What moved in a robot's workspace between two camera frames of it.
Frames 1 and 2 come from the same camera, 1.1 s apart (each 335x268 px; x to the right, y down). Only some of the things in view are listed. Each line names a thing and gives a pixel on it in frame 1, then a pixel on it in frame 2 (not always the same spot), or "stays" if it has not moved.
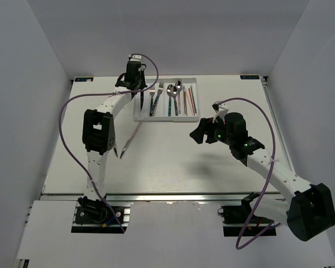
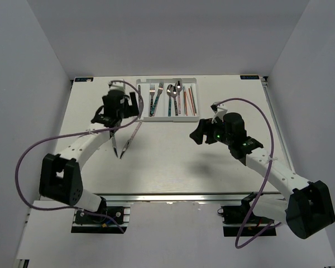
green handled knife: (115, 151) stays
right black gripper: (197, 134) stays
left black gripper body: (141, 80) to (127, 110)
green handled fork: (161, 88) stays
